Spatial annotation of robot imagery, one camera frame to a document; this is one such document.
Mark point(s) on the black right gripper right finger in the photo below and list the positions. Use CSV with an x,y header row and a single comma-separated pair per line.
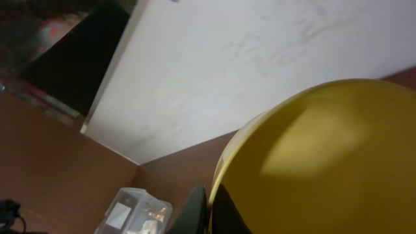
x,y
226,218

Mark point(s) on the clear plastic waste bin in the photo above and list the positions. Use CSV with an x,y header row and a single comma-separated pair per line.
x,y
129,210

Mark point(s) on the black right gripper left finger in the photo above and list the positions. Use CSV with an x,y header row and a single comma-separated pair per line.
x,y
191,219

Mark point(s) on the yellow bowl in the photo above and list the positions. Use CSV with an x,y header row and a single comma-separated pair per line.
x,y
336,158

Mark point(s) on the gold snack wrapper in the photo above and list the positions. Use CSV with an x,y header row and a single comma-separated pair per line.
x,y
159,214

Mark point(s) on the crumpled white tissue right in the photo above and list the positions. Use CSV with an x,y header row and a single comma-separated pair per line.
x,y
148,227

